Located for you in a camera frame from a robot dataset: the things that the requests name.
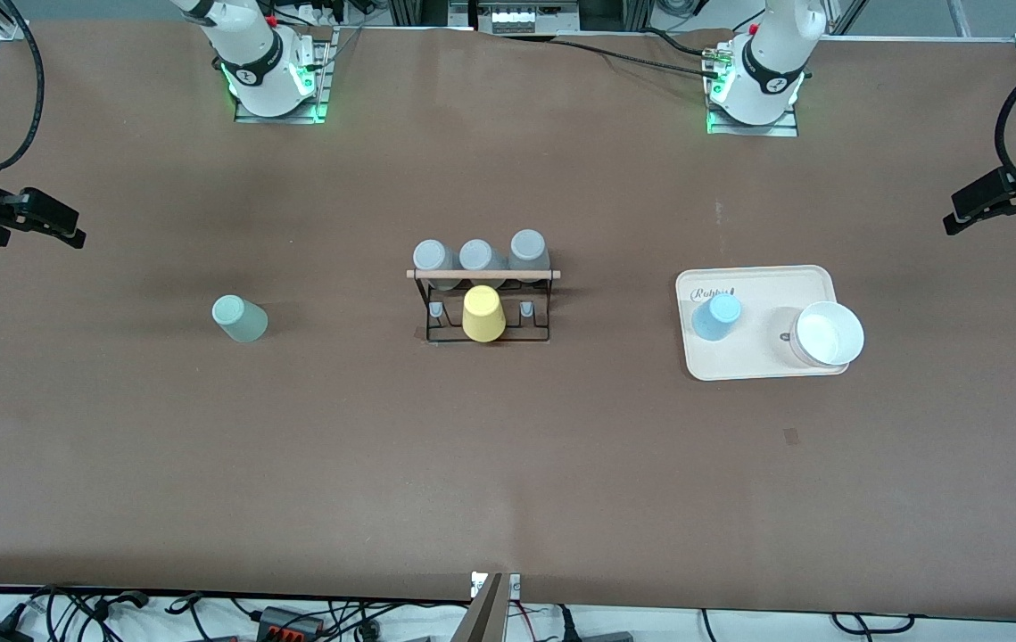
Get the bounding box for mint green plastic cup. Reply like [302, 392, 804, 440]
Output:
[211, 295, 269, 344]

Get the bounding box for light blue plastic cup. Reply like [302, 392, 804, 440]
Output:
[691, 294, 744, 342]

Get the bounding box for white bowl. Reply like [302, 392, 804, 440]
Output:
[789, 301, 865, 368]

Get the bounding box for beige plastic tray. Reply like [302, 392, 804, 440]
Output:
[675, 265, 850, 382]

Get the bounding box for grey plastic cup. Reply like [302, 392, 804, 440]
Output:
[508, 229, 552, 284]
[458, 239, 506, 288]
[413, 240, 458, 292]

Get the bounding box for yellow plastic cup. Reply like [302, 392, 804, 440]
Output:
[462, 285, 507, 343]

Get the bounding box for red black connector block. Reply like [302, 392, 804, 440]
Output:
[256, 606, 327, 639]

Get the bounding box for white power strip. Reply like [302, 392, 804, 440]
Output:
[478, 0, 582, 35]

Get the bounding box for black power plug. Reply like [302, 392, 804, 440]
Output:
[557, 606, 635, 642]

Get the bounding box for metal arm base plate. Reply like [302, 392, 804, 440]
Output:
[234, 25, 336, 124]
[706, 40, 800, 137]

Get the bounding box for tangled black floor cables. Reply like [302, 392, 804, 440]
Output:
[0, 584, 473, 642]

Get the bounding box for black table cable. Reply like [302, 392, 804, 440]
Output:
[552, 36, 727, 77]

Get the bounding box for black aluminium frame post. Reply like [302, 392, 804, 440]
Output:
[389, 0, 450, 28]

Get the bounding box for black wire cup rack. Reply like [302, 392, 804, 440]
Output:
[407, 266, 562, 347]

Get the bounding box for grey camera mount bar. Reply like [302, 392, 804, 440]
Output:
[452, 572, 508, 642]

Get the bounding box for white mount bracket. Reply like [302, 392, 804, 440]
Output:
[470, 572, 523, 600]

